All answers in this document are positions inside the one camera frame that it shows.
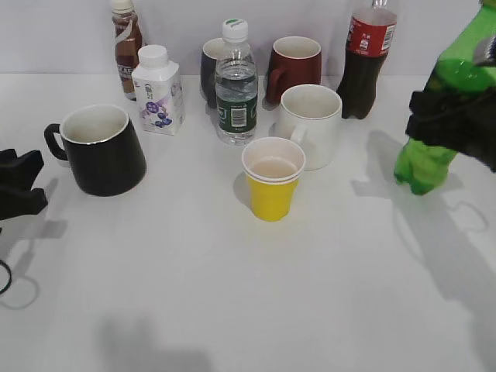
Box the cola bottle red label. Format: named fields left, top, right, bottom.
left=337, top=1, right=398, bottom=119

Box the green soda bottle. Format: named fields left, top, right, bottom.
left=394, top=1, right=495, bottom=195

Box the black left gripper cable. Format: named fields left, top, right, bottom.
left=0, top=260, right=13, bottom=295

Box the black mug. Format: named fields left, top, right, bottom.
left=43, top=104, right=146, bottom=197

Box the white blueberry yogurt carton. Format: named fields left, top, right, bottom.
left=132, top=45, right=185, bottom=136

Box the yellow paper cup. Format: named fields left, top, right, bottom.
left=241, top=136, right=306, bottom=222

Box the white mug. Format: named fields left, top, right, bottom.
left=273, top=84, right=343, bottom=171

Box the brown coffee drink bottle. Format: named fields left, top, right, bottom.
left=111, top=0, right=145, bottom=101

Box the dark red mug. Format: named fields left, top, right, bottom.
left=265, top=36, right=322, bottom=105

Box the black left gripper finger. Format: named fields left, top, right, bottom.
left=1, top=149, right=43, bottom=190
left=0, top=186, right=48, bottom=220

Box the clear water bottle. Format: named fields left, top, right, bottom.
left=215, top=18, right=258, bottom=146

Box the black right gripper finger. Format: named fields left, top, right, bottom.
left=405, top=90, right=495, bottom=171

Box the dark grey mug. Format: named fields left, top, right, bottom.
left=200, top=38, right=223, bottom=109

